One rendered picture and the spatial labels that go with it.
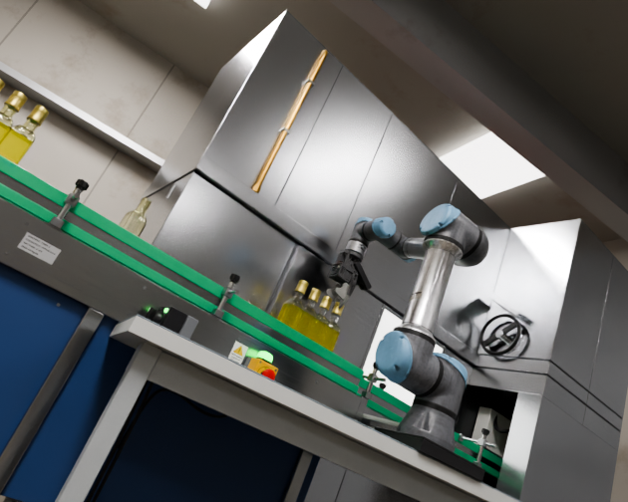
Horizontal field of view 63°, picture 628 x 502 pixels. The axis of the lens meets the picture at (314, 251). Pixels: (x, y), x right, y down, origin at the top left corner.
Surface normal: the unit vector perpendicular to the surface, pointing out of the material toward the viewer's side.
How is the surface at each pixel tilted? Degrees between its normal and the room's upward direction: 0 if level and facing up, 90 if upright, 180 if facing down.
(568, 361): 90
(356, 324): 90
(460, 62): 90
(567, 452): 90
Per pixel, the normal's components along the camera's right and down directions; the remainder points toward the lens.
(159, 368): 0.45, -0.18
